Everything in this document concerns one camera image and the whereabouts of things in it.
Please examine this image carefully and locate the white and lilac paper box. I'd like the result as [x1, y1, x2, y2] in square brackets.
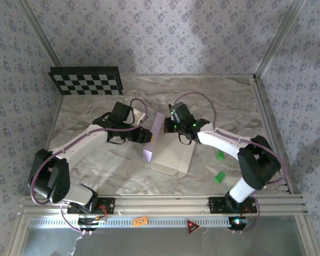
[133, 108, 195, 177]

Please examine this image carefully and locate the green block lower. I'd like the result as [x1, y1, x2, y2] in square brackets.
[213, 171, 227, 184]

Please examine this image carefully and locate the black and white checkerboard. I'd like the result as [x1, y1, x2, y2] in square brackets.
[48, 66, 124, 96]

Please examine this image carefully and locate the orange label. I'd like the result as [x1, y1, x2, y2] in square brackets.
[132, 216, 149, 227]

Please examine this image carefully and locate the red triangle warning sticker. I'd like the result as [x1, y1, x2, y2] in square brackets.
[186, 219, 201, 236]

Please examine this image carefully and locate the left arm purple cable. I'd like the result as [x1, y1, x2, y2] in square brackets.
[30, 98, 150, 235]

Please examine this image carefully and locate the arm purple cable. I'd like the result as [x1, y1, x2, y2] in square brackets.
[172, 91, 289, 234]
[30, 98, 150, 235]

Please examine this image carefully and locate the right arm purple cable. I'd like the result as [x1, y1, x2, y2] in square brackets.
[172, 91, 289, 234]

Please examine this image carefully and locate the aluminium back rail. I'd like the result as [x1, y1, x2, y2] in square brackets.
[122, 74, 255, 79]

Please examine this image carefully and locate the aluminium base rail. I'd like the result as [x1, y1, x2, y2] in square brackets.
[18, 194, 309, 217]

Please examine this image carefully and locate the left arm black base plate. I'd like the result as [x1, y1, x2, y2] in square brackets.
[67, 197, 116, 214]

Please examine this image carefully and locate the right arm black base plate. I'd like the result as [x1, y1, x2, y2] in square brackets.
[208, 196, 258, 214]

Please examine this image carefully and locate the aluminium side rail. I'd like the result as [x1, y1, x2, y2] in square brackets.
[252, 76, 294, 194]

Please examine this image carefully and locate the grey slotted cable duct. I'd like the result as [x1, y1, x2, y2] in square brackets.
[29, 216, 230, 229]

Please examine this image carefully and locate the aluminium frame post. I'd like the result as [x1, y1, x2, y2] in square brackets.
[15, 0, 63, 67]
[254, 0, 309, 79]

